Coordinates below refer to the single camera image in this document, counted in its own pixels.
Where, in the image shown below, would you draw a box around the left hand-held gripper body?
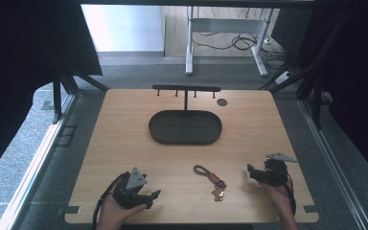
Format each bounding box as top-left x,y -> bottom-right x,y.
112,167 -> 149,211

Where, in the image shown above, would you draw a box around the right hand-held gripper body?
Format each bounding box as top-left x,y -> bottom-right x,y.
256,152 -> 299,188

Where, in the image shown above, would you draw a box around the person's right hand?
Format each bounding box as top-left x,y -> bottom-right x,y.
261,182 -> 295,216

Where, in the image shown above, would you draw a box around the person's left hand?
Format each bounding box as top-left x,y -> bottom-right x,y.
95,193 -> 148,230

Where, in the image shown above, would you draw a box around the black key stand with tray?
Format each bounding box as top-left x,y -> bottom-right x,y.
148,83 -> 223,147

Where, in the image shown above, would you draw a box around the white power strip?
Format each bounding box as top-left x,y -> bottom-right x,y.
274,71 -> 293,85

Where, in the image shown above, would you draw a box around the black metal stand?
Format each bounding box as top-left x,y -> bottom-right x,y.
258,12 -> 349,130
51,56 -> 110,125

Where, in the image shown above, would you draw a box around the black curtain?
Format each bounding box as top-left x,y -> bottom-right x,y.
0,0 -> 104,185
269,0 -> 368,188

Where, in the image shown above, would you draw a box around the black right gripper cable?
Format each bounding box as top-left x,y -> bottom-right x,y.
276,169 -> 298,216

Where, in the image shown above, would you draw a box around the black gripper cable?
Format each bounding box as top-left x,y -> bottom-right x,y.
91,172 -> 131,230
276,169 -> 298,216

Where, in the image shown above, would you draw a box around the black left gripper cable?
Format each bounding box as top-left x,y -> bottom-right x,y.
91,172 -> 131,230

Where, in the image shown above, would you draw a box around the keychain with green loop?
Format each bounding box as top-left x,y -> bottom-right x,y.
193,164 -> 228,203

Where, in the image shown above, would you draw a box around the black floor cables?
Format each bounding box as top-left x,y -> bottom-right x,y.
192,7 -> 289,70

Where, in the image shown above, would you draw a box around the white desk frame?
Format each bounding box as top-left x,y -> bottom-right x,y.
185,6 -> 275,78

